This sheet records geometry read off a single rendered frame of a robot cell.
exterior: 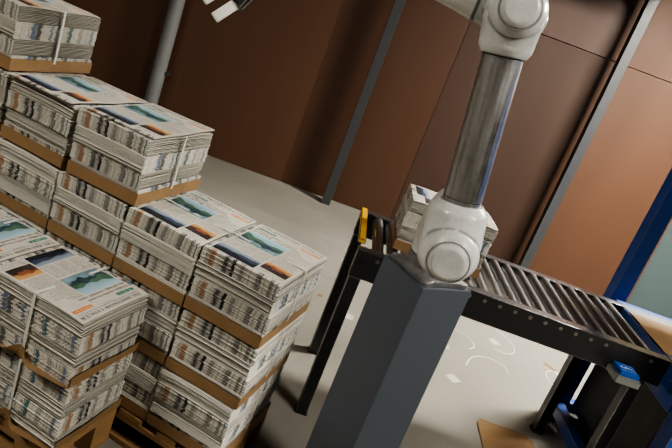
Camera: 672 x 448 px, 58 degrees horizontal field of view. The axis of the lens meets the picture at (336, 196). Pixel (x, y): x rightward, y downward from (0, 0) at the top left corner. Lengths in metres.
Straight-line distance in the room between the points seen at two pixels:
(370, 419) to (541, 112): 4.09
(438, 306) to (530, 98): 3.94
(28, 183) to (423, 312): 1.40
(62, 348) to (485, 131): 1.32
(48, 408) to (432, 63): 4.23
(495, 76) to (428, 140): 4.02
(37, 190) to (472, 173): 1.47
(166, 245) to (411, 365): 0.84
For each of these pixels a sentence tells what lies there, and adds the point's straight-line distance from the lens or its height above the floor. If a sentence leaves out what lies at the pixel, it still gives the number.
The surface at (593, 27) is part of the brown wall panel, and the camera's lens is 5.69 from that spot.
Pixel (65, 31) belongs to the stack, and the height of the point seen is 1.22.
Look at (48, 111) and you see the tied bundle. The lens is 2.24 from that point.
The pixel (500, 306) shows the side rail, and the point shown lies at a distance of 2.55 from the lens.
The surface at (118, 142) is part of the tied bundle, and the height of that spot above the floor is 1.01.
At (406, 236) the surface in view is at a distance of 2.53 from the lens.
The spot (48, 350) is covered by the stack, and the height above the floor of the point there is 0.45.
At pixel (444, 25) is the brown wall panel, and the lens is 5.44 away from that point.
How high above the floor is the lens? 1.63
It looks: 16 degrees down
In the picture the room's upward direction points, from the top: 21 degrees clockwise
